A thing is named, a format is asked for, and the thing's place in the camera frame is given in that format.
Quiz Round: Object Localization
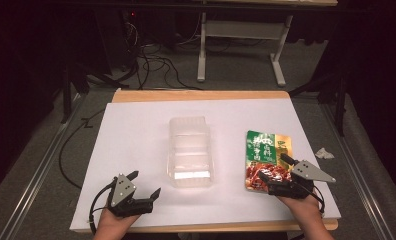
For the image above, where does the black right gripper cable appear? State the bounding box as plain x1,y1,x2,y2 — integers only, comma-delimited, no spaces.
299,184,327,215

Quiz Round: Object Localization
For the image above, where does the tangle of black cables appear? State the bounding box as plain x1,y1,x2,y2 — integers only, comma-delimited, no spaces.
122,13,204,92

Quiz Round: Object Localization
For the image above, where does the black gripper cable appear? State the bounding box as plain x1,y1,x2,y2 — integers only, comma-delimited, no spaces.
299,184,327,215
87,178,118,236

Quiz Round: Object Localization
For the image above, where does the black metal stand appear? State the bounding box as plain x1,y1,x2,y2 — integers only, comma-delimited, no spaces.
59,61,91,125
288,71,350,137

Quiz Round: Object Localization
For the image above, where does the clear plastic container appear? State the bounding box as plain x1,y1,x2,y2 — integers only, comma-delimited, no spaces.
166,115,216,189

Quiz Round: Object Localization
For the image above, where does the black computer tower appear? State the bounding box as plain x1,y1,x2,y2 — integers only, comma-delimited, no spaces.
95,8,139,77

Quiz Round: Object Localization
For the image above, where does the white frame desk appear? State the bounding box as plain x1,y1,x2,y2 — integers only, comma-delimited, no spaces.
196,0,339,88

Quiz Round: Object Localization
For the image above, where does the green seasoning packet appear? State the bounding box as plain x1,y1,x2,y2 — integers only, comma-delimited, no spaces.
244,129,294,193

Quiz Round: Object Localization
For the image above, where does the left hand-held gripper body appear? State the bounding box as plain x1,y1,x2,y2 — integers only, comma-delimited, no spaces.
106,173,154,218

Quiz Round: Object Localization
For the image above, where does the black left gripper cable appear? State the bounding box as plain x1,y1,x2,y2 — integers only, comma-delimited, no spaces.
87,178,118,236

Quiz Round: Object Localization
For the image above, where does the person's right hand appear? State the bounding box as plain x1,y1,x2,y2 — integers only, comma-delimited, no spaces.
276,192,324,222

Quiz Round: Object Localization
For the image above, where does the person's left hand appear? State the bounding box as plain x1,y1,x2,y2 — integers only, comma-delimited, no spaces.
94,209,141,236

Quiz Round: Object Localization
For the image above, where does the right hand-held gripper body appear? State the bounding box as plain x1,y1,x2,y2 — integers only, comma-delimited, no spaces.
266,159,337,200

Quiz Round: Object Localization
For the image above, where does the white table mat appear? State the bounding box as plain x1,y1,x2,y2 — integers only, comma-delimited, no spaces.
69,97,342,233

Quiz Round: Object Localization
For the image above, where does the metal floor rail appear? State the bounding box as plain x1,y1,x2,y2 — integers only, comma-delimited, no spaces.
319,99,396,240
0,93,88,240

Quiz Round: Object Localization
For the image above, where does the crumpled white paper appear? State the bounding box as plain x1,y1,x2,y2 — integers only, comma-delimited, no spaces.
314,147,336,160

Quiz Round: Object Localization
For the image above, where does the long black floor cable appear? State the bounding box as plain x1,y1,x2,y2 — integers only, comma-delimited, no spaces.
58,108,106,191

